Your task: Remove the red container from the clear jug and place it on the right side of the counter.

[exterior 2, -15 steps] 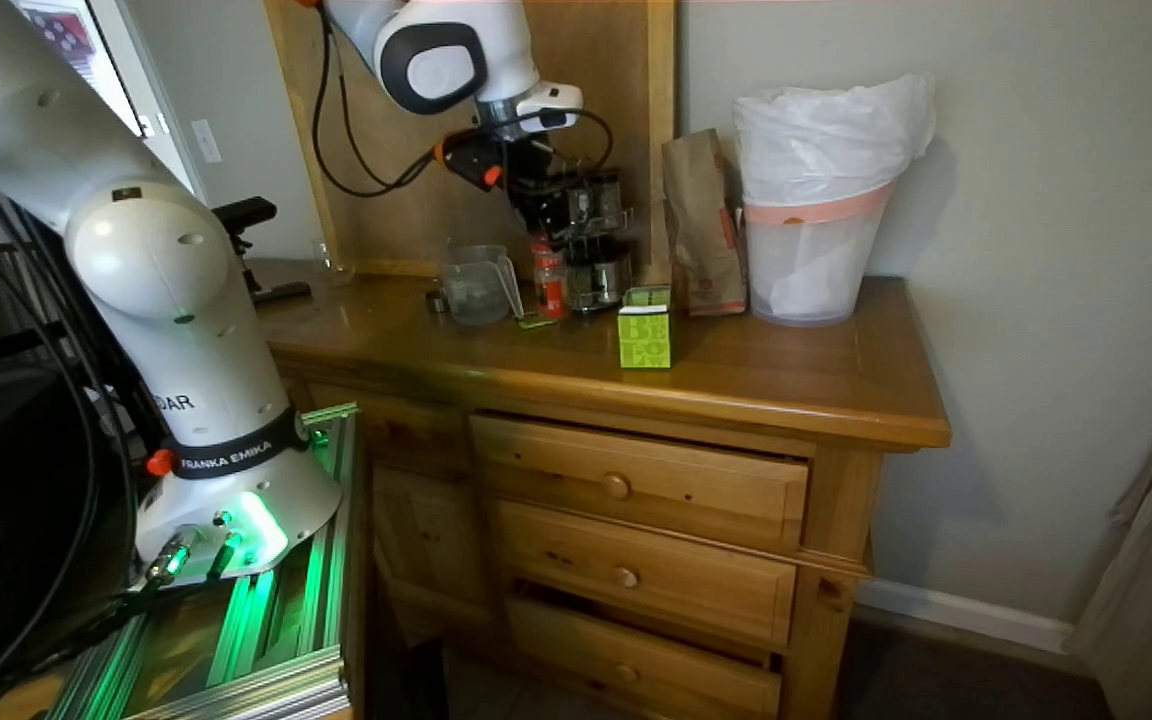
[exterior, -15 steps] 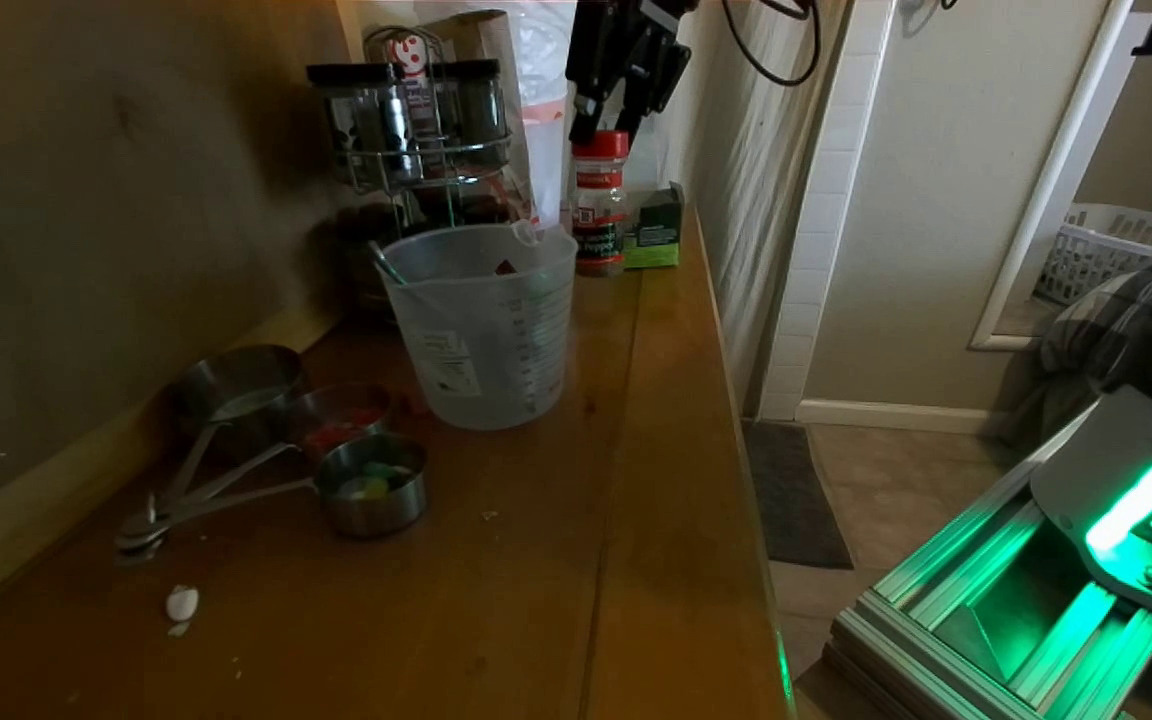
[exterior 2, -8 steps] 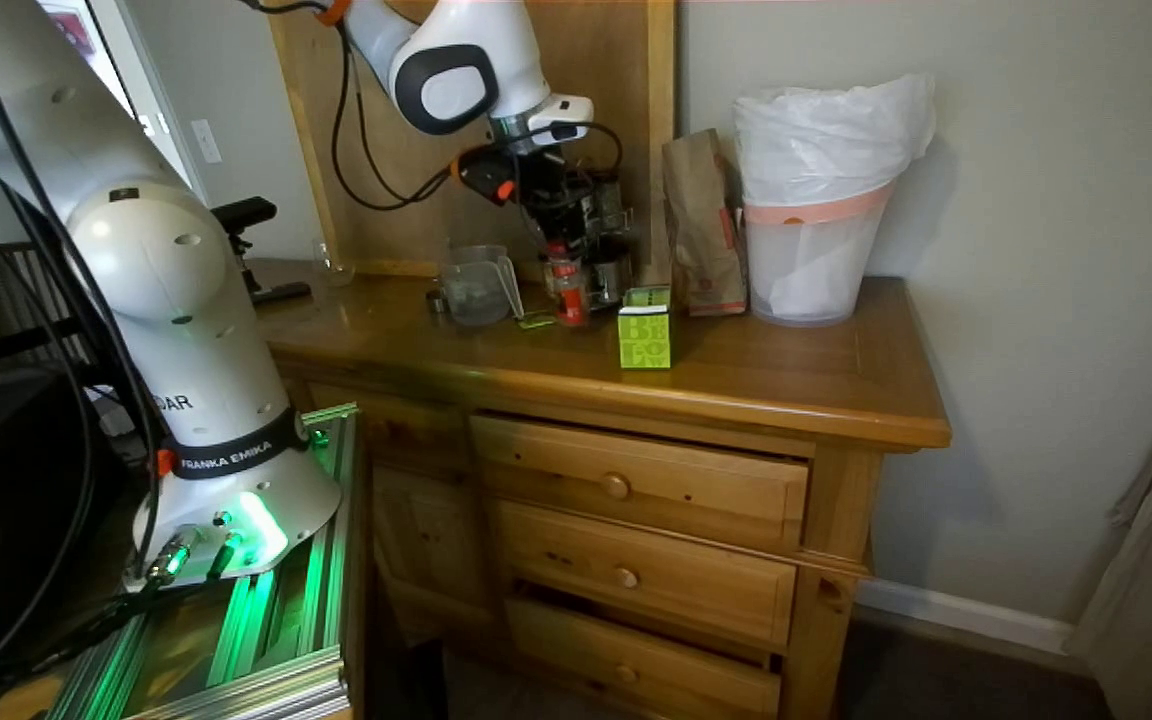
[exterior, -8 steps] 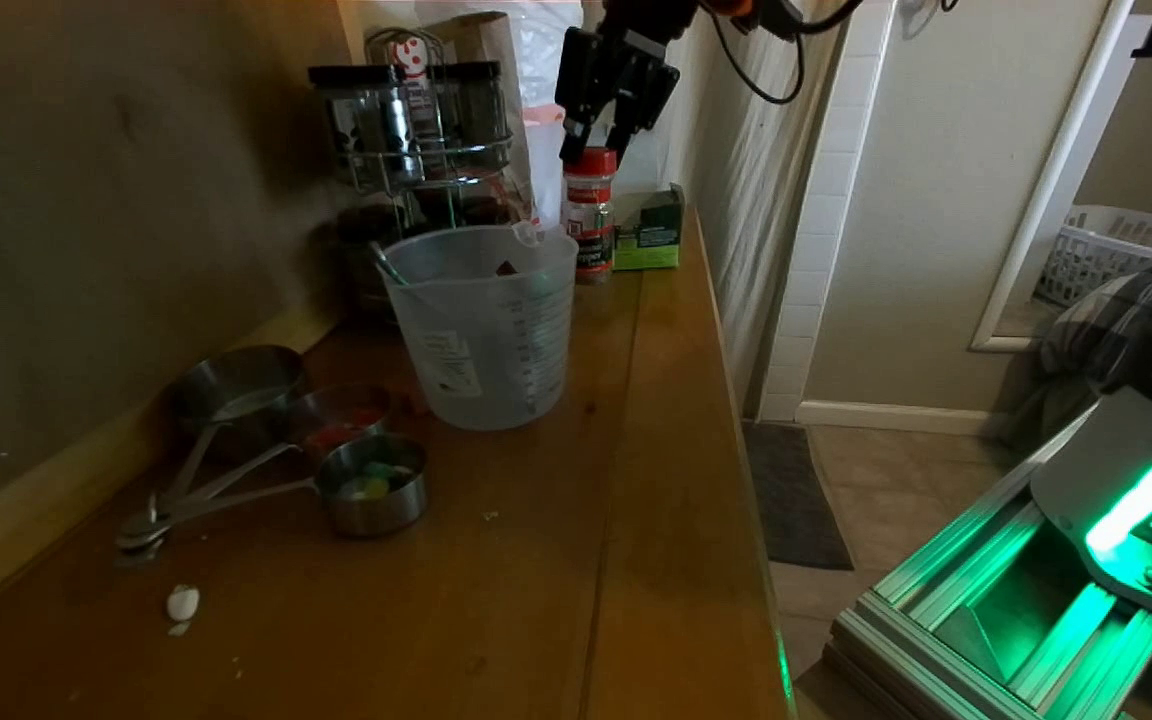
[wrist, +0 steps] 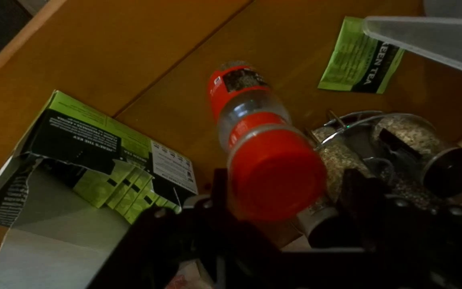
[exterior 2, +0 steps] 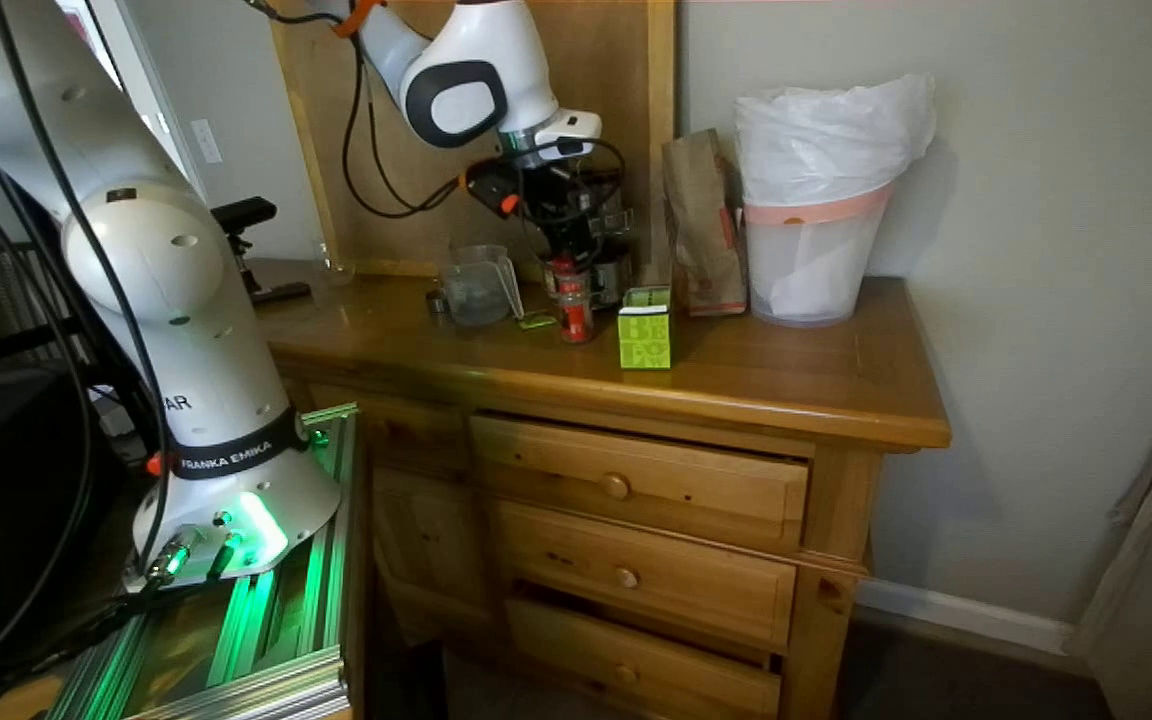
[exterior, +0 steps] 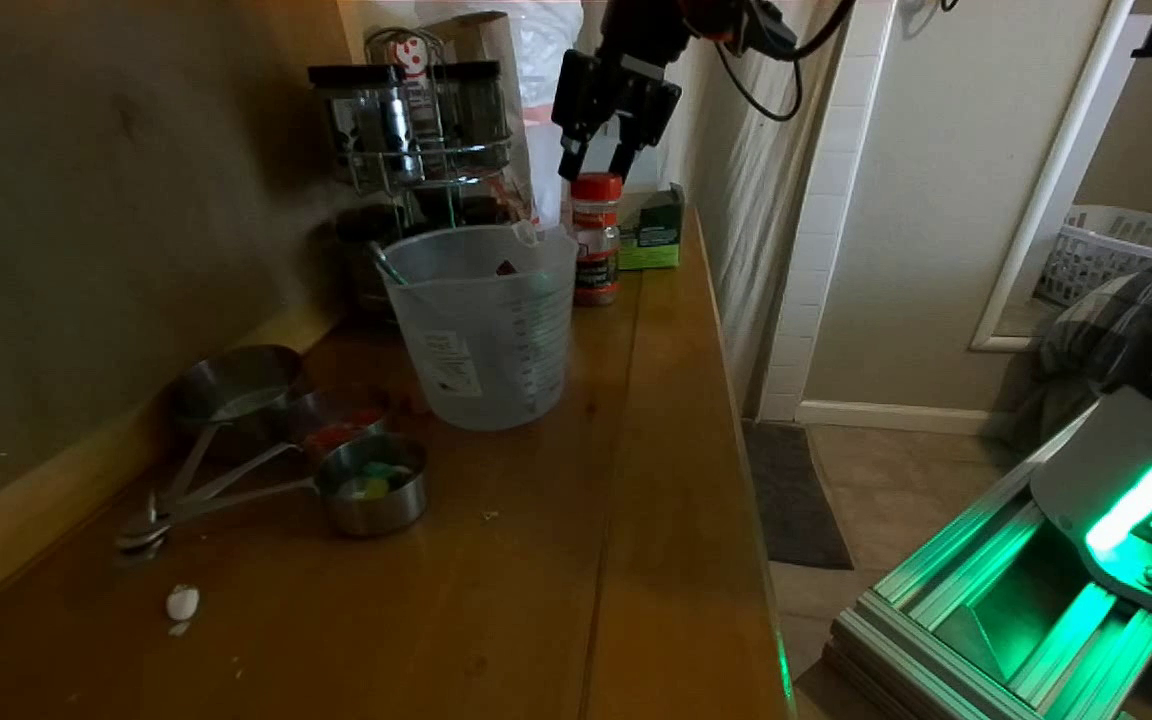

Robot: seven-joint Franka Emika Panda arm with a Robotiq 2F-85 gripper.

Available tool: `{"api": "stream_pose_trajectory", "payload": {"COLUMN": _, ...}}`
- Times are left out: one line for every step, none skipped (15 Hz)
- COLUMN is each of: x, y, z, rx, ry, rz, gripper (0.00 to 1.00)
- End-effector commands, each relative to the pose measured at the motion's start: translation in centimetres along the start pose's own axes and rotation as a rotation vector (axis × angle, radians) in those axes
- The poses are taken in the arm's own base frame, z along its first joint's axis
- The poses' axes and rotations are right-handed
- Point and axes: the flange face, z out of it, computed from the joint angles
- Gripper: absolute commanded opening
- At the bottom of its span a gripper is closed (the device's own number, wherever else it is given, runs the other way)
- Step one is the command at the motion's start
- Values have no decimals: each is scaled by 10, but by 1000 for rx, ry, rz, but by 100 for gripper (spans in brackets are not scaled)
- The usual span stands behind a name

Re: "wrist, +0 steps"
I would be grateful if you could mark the wooden dresser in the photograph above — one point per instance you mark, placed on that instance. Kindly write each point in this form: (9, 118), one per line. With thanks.
(136, 54)

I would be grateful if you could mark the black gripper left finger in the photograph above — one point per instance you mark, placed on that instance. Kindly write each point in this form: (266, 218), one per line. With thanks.
(217, 187)

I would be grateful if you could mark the clear plastic measuring jug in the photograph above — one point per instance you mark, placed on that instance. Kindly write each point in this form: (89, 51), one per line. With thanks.
(434, 38)

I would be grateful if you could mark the red capped spice container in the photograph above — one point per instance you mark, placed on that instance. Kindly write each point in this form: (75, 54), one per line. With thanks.
(274, 171)

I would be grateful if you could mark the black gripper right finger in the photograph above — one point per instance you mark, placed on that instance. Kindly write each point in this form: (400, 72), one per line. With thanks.
(360, 194)

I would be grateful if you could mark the green tea box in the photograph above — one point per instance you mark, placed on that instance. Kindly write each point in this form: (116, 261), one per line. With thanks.
(97, 150)

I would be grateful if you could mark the green tea bag packet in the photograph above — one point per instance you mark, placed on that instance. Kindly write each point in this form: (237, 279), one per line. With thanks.
(357, 59)

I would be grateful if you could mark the glass spice jar black cap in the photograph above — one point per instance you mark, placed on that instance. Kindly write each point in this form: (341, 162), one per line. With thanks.
(429, 155)
(341, 158)

